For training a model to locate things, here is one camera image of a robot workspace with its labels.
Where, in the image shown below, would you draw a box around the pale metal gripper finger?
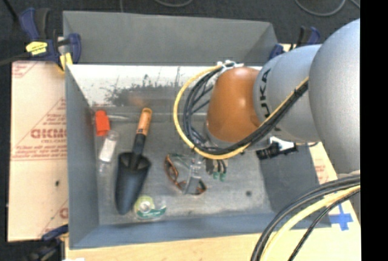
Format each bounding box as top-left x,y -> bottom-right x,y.
189,155 -> 204,175
182,169 -> 200,195

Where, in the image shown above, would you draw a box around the brown sunglasses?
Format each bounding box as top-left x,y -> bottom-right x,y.
164,154 -> 208,197

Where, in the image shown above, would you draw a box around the green tape roll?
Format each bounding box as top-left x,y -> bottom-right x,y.
133,194 -> 168,222

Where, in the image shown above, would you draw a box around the clear spray bottle, red cap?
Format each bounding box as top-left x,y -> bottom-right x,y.
94,110 -> 120,176

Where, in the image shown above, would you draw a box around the grey metal bin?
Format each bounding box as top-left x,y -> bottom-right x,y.
62,10 -> 332,250

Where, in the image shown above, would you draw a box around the brown cardboard board, red print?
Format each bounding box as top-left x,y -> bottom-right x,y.
7,60 -> 70,243

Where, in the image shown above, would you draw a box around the black trowel with orange handle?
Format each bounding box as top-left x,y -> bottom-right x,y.
114,107 -> 153,216

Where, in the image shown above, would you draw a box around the black cylinder on white bracket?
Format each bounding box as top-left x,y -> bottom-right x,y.
256,136 -> 298,160

